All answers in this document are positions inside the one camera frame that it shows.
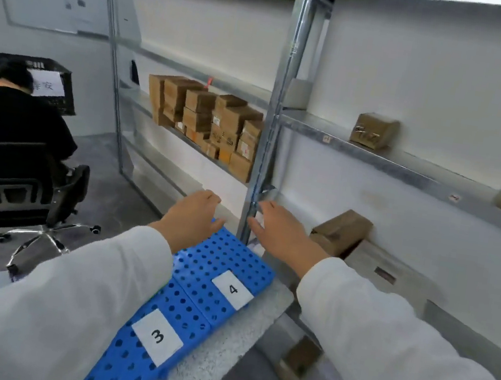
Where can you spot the person's right hand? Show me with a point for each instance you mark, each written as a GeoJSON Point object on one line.
{"type": "Point", "coordinates": [287, 240]}

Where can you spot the oblong brown box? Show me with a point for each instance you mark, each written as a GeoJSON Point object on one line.
{"type": "Point", "coordinates": [340, 231]}

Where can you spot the black office chair patterned back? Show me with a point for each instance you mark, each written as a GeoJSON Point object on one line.
{"type": "Point", "coordinates": [11, 189]}

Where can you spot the white number card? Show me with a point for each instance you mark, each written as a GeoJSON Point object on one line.
{"type": "Point", "coordinates": [233, 289]}
{"type": "Point", "coordinates": [157, 337]}

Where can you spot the person's left hand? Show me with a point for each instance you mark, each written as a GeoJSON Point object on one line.
{"type": "Point", "coordinates": [189, 225]}

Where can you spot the grey metal shelf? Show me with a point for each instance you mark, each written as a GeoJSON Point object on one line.
{"type": "Point", "coordinates": [113, 35]}
{"type": "Point", "coordinates": [276, 107]}

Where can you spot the brown box with black handwriting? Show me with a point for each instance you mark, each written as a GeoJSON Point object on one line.
{"type": "Point", "coordinates": [374, 131]}

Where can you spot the stack of brown cardboard boxes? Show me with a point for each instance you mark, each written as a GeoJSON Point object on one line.
{"type": "Point", "coordinates": [204, 119]}

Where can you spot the small brown box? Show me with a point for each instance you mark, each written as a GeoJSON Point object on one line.
{"type": "Point", "coordinates": [300, 361]}

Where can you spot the person's right forearm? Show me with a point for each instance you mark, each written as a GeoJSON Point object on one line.
{"type": "Point", "coordinates": [417, 363]}

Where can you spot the white cardboard box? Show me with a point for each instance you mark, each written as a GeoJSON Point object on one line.
{"type": "Point", "coordinates": [392, 274]}

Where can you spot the black crate with paper sign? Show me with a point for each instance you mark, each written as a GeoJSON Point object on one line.
{"type": "Point", "coordinates": [64, 103]}

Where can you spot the person's left forearm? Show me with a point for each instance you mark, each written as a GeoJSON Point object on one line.
{"type": "Point", "coordinates": [40, 306]}

